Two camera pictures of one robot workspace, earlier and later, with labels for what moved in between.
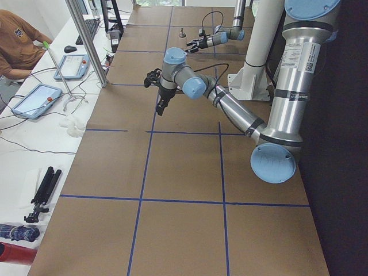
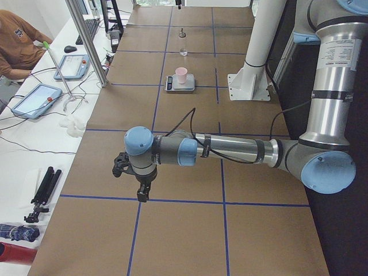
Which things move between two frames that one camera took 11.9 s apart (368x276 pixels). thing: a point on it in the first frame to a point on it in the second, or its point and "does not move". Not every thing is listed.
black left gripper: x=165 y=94 to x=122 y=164
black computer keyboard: x=91 y=25 does not move
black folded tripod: x=46 y=186 does not move
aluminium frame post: x=99 y=75 does not move
